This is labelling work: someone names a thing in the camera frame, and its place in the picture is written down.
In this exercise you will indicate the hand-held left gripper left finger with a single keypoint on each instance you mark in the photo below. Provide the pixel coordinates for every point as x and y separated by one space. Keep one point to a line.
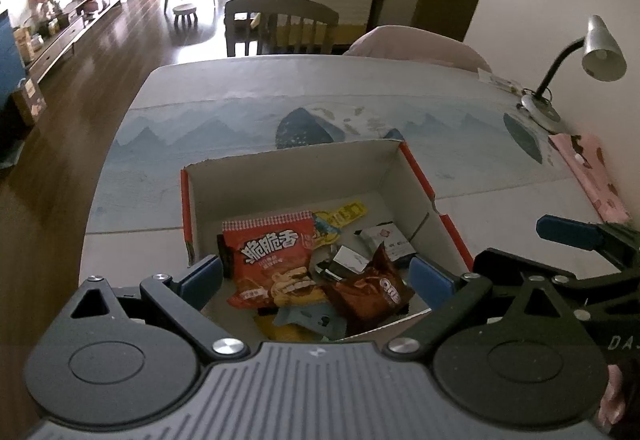
200 282

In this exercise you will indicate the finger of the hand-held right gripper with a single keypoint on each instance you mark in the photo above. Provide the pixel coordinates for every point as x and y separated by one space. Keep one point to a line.
515 265
567 230

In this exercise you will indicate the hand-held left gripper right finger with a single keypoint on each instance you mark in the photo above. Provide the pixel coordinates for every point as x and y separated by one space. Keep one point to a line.
432 282

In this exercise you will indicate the brown snack packet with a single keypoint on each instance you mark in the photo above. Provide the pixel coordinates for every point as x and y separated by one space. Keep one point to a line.
370 295

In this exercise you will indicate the red snack packet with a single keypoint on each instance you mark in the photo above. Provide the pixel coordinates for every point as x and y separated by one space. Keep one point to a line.
270 260

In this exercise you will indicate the silver snack packet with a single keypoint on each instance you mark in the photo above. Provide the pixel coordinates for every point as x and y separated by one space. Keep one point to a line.
347 262

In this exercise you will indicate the blue-grey snack packet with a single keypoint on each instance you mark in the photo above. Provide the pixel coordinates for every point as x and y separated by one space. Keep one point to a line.
310 320

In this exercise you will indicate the red-edged cardboard box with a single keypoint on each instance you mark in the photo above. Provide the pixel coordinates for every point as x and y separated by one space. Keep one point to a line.
300 180

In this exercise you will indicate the pink printed cloth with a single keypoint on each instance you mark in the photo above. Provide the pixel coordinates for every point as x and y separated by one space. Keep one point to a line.
592 169

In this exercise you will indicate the mountain print table mat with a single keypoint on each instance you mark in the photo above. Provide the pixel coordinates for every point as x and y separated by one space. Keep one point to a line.
200 159

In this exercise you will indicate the small crumpled wrappers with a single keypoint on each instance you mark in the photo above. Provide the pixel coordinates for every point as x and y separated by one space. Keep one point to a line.
497 80

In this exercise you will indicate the grey desk lamp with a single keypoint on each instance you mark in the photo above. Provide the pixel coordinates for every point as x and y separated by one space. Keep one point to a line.
602 52

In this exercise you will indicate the pink chair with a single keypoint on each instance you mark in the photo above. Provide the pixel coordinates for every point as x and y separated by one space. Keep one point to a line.
415 47

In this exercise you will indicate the small brown carton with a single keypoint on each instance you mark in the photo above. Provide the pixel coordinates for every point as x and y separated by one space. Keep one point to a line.
30 99

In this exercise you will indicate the small round stool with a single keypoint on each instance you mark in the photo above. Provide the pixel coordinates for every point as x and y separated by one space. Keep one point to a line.
185 10

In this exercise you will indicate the wooden TV cabinet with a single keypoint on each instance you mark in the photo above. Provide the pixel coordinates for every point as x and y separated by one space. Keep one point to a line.
70 32

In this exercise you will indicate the dark wooden chair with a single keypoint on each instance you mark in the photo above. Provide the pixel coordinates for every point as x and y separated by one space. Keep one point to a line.
280 7

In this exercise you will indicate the black and blue cabinet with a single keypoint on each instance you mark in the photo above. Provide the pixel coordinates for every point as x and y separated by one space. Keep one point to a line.
9 49

